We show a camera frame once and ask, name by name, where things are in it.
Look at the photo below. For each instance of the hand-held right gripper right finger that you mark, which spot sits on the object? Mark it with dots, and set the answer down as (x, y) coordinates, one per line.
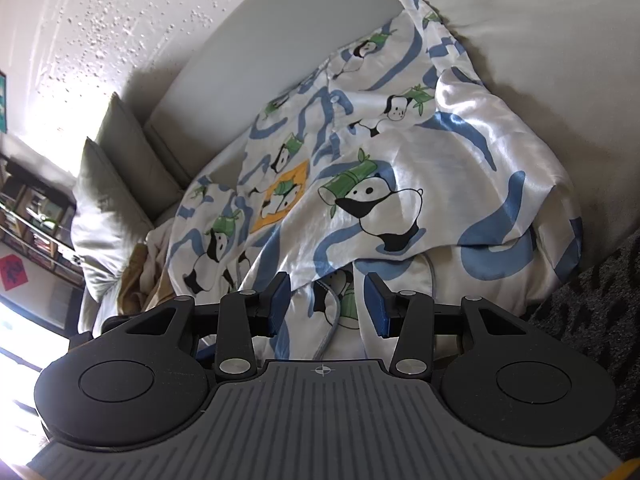
(378, 310)

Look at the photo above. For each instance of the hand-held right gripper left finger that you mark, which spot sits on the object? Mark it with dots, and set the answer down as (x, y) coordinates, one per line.
(281, 305)

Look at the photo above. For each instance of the panda print satin garment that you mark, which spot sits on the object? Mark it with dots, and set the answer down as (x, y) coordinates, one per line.
(390, 130)

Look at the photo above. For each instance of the white cloth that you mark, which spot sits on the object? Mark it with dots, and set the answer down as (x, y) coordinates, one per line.
(157, 245)

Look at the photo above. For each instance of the yellow cloth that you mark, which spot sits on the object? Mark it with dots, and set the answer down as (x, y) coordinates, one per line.
(131, 280)

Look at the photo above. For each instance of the small grey cushion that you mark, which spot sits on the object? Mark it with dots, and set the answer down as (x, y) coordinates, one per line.
(112, 210)
(135, 150)

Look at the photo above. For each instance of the dark patterned blanket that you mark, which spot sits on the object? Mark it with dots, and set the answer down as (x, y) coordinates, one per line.
(600, 310)

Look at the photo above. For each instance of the grey sofa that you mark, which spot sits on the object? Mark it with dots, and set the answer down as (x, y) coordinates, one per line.
(240, 50)

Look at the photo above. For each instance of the wooden bookshelf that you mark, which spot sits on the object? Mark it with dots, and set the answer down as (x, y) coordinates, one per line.
(30, 215)

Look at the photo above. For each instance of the large grey sofa cushion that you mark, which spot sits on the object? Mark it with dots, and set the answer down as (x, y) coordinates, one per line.
(550, 35)

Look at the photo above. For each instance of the red paper wall decoration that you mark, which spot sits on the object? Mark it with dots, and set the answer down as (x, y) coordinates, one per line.
(12, 272)

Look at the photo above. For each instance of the framed wall picture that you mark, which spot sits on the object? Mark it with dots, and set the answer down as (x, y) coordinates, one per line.
(2, 102)

